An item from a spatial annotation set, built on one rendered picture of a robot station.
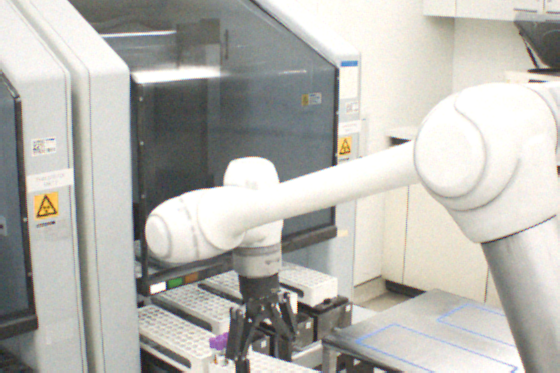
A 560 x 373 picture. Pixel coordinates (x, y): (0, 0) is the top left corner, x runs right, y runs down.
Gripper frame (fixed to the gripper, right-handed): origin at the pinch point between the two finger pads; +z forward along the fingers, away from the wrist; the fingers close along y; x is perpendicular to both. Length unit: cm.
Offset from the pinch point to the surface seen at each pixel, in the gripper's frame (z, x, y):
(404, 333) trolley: 5.1, -2.2, 42.5
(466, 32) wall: -67, 126, 292
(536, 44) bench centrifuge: -59, 68, 264
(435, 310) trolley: 5, 0, 59
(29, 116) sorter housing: -52, 24, -31
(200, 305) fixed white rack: -2.9, 35.6, 13.8
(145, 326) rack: -2.9, 34.1, -3.4
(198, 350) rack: -0.9, 17.7, -2.0
